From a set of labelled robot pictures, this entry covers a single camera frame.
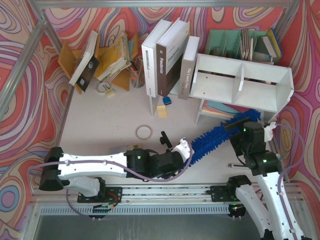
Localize black detached gripper part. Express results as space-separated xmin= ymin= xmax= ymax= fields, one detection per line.
xmin=159 ymin=131 xmax=173 ymax=149

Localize blue microfiber duster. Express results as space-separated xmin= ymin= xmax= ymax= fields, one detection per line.
xmin=188 ymin=109 xmax=261 ymax=167

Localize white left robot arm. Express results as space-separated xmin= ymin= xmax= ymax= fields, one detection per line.
xmin=39 ymin=146 xmax=190 ymax=198

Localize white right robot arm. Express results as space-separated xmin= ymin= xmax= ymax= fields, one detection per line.
xmin=224 ymin=117 xmax=307 ymax=240

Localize white wooden bookshelf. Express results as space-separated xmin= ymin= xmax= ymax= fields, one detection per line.
xmin=190 ymin=53 xmax=294 ymax=123

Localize teal paper sheets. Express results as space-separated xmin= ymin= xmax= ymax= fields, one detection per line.
xmin=202 ymin=100 xmax=239 ymax=116

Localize small wooden block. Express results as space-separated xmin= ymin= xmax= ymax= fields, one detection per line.
xmin=156 ymin=105 xmax=168 ymax=118

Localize blue black small eraser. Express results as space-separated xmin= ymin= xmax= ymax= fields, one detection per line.
xmin=162 ymin=96 xmax=172 ymax=106

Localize teal desk organizer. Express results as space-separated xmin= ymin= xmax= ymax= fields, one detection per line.
xmin=204 ymin=28 xmax=281 ymax=64

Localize clear pencil cup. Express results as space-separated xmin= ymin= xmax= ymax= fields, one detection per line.
xmin=130 ymin=55 xmax=145 ymax=88

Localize blue yellow folders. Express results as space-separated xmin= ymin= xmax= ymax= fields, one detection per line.
xmin=265 ymin=28 xmax=283 ymax=59

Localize taupe Lonely Ones book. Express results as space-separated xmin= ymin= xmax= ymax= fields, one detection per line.
xmin=178 ymin=36 xmax=200 ymax=100

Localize yellow worn books stack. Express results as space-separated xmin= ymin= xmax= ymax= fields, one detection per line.
xmin=95 ymin=32 xmax=130 ymax=83

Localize white Mademoiselle book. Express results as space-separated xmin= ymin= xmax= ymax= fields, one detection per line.
xmin=141 ymin=19 xmax=172 ymax=98

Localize brown Fredonia book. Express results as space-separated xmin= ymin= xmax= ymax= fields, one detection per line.
xmin=156 ymin=19 xmax=190 ymax=97

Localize white book black cover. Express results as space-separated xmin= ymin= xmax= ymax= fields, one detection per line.
xmin=69 ymin=30 xmax=99 ymax=92

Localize yellow wooden book rack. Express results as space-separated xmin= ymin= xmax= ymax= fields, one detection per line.
xmin=58 ymin=31 xmax=139 ymax=94

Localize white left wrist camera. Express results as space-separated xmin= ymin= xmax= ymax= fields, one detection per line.
xmin=171 ymin=137 xmax=194 ymax=162

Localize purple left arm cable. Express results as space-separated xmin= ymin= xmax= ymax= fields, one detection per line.
xmin=27 ymin=138 xmax=196 ymax=221

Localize tape roll ring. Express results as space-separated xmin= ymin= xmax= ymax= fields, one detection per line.
xmin=135 ymin=124 xmax=154 ymax=140

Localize ring with gold binder clip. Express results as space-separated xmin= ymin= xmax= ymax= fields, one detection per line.
xmin=96 ymin=81 xmax=115 ymax=97

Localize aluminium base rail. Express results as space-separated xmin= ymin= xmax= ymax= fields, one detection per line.
xmin=32 ymin=184 xmax=305 ymax=216

